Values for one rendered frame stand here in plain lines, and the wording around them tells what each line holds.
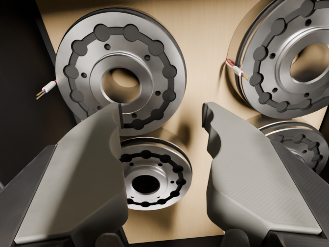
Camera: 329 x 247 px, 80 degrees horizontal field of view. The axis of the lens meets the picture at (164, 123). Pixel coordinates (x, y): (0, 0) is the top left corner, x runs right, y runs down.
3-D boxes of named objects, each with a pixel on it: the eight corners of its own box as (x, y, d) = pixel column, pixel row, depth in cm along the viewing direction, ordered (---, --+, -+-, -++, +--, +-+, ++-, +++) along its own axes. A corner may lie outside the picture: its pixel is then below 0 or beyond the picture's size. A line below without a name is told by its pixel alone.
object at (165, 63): (39, 10, 13) (35, 10, 13) (189, 11, 14) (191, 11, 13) (74, 134, 19) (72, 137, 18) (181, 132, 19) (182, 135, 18)
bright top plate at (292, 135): (236, 128, 19) (239, 131, 18) (341, 121, 19) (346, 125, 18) (224, 196, 24) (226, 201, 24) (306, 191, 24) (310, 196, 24)
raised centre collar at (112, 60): (84, 51, 14) (81, 53, 14) (152, 51, 14) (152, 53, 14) (96, 111, 17) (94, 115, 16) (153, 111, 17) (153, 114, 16)
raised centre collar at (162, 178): (116, 168, 20) (115, 173, 20) (163, 160, 20) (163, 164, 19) (130, 198, 23) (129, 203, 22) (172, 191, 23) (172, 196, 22)
